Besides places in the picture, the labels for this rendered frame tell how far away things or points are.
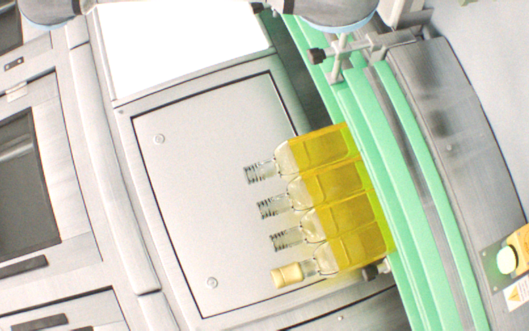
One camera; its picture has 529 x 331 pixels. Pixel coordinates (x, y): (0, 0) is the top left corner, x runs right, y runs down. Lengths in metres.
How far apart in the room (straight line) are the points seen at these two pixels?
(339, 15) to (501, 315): 0.53
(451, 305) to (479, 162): 0.24
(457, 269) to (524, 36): 0.39
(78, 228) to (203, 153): 0.29
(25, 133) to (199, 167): 0.41
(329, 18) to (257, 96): 0.51
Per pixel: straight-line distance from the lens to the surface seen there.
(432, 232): 1.11
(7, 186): 1.50
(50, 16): 1.00
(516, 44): 1.02
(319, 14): 0.95
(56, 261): 1.41
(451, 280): 1.11
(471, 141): 1.17
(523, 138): 1.10
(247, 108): 1.43
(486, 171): 1.16
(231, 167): 1.38
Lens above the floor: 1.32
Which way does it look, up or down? 10 degrees down
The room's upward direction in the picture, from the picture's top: 109 degrees counter-clockwise
